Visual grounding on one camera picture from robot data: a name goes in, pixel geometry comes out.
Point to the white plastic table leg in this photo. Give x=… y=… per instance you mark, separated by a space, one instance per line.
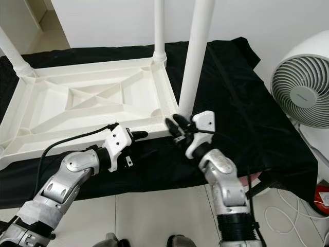
x=159 y=31
x=198 y=51
x=13 y=56

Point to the white plastic table top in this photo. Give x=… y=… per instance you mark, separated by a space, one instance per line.
x=51 y=108

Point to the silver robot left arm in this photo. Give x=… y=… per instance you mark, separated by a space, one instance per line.
x=77 y=170

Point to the black cloth table cover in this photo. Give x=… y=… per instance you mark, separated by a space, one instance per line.
x=252 y=139

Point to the grey robot left foot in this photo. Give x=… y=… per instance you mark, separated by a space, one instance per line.
x=110 y=241

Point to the grey robot foot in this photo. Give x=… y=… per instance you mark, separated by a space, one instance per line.
x=180 y=242
x=110 y=241

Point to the grey robot right foot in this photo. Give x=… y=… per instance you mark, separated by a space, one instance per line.
x=180 y=242

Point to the white standing fan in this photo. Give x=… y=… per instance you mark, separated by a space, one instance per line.
x=303 y=82

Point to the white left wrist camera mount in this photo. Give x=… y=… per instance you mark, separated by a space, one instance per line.
x=119 y=139

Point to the black metal frame bar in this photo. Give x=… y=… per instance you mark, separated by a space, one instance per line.
x=257 y=190

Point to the white door frame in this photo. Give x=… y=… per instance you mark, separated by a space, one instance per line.
x=33 y=10

